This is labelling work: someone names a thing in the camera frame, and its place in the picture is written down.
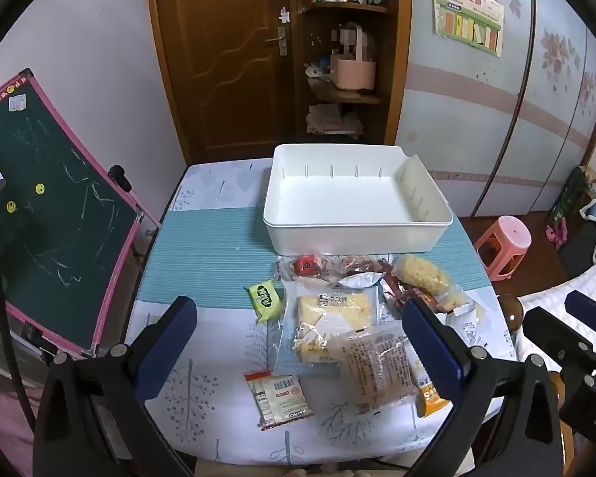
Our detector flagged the green chalkboard pink frame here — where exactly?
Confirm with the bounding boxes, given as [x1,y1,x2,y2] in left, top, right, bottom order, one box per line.
[0,68,162,359]

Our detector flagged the green snack packet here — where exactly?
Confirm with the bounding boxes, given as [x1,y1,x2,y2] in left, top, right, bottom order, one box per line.
[247,281,285,325]

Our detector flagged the orange snack packet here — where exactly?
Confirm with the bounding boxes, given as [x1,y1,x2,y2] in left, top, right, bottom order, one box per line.
[410,343,452,418]

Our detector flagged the clear nut date packet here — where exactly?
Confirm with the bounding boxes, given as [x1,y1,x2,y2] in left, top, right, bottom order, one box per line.
[328,254,393,279]

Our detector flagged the beige cracker packet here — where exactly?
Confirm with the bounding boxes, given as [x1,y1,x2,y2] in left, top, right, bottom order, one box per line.
[337,324,420,415]

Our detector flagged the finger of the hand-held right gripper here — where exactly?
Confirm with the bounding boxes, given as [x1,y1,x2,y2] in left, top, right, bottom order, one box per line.
[564,289,596,341]
[521,306,596,383]

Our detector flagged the colourful wall poster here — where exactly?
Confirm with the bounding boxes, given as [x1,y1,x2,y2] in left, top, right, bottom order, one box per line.
[430,0,506,58]

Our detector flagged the yellow crisp noodle packet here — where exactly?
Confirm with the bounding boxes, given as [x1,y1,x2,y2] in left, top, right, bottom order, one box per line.
[392,253,470,311]

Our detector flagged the brown floral snack packet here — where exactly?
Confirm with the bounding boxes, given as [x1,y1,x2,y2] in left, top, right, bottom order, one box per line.
[380,278,435,316]

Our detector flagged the floral sliding door wardrobe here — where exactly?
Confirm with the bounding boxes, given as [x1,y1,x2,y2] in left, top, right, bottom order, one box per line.
[402,0,596,217]

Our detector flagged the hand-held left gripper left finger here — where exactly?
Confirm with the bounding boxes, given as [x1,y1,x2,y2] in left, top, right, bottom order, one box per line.
[32,295,199,477]

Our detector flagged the black easel knob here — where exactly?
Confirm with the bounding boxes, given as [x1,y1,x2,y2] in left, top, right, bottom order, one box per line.
[108,165,132,192]

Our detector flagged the metal door handle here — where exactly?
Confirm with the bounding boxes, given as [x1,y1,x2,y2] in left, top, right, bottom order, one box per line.
[264,27,289,56]

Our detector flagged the black cable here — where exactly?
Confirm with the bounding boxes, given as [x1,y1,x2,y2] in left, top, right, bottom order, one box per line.
[0,219,38,425]

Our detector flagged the dark bag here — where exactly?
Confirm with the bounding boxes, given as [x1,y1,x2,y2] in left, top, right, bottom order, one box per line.
[556,219,596,279]

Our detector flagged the white quilt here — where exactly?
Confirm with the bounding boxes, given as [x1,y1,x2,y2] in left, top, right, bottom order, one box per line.
[519,258,596,353]

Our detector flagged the white plastic bin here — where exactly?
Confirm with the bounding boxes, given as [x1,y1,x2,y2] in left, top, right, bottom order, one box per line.
[263,143,454,254]

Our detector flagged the brown wooden door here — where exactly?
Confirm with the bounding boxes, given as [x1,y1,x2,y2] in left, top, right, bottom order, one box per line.
[151,0,299,165]

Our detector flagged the pink basket with handle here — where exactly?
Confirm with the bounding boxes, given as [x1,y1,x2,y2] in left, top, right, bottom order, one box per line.
[329,27,377,91]

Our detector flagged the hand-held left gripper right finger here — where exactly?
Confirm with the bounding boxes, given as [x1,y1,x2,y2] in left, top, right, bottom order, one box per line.
[400,297,562,477]

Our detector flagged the clear blue cake packet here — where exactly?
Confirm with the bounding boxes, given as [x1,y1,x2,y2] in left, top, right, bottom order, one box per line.
[272,279,381,378]

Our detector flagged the red label nut date packet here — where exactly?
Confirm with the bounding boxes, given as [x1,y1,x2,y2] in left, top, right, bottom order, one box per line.
[277,253,329,281]

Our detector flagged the pink toy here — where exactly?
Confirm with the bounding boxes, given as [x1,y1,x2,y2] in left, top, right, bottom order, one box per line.
[546,223,569,249]

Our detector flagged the small shelf trinkets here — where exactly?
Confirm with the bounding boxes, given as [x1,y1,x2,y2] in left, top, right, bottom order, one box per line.
[304,57,333,80]

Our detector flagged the pink plastic stool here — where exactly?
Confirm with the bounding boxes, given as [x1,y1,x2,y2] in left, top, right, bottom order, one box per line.
[473,215,532,281]

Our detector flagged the blue white snack packet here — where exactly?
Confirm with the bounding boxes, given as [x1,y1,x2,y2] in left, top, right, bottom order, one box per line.
[338,271,384,290]

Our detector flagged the small clear black-print packet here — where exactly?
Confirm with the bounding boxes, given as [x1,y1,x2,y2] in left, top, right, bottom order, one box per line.
[244,370,315,430]

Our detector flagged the green printed bag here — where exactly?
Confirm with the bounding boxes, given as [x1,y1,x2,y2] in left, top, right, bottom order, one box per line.
[549,165,596,227]

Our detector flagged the stack of pink papers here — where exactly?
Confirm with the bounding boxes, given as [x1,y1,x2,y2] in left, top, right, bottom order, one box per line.
[305,103,366,137]

